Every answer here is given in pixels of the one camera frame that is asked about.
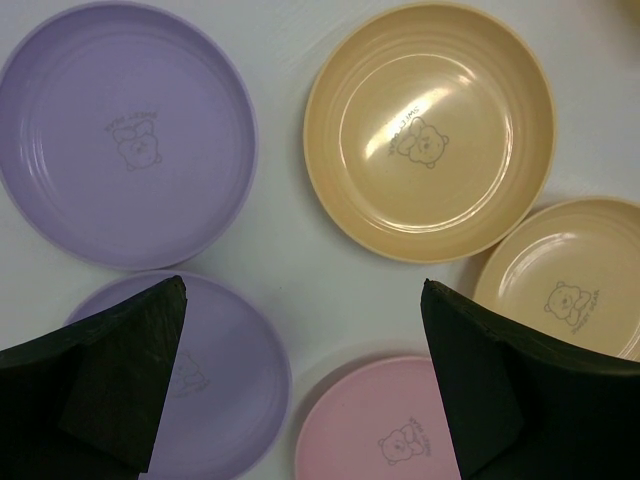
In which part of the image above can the small beige bear plate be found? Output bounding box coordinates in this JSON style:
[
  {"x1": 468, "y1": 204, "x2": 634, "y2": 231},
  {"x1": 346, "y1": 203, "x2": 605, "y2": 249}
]
[{"x1": 473, "y1": 197, "x2": 639, "y2": 361}]

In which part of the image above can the small purple bear plate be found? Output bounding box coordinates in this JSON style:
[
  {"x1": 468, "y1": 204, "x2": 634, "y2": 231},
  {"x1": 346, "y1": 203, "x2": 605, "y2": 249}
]
[{"x1": 62, "y1": 272, "x2": 293, "y2": 480}]

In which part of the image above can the large beige bear plate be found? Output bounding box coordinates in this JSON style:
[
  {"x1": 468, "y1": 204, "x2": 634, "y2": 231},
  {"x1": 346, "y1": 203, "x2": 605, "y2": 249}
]
[{"x1": 302, "y1": 2, "x2": 556, "y2": 264}]

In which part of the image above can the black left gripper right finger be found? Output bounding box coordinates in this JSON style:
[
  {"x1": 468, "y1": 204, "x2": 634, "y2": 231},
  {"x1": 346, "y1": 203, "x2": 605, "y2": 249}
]
[{"x1": 421, "y1": 280, "x2": 639, "y2": 479}]

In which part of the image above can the pink bear plate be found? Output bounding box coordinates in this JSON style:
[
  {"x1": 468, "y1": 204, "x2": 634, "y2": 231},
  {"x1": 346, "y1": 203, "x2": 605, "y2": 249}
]
[{"x1": 295, "y1": 356, "x2": 461, "y2": 480}]

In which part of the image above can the large purple bear plate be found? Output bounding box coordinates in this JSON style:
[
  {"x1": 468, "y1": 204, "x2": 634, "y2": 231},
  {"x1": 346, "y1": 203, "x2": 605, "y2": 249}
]
[{"x1": 1, "y1": 1, "x2": 258, "y2": 271}]

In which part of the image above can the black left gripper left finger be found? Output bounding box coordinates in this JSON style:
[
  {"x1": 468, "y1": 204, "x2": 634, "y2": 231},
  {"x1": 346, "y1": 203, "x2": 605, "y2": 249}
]
[{"x1": 1, "y1": 276, "x2": 186, "y2": 479}]

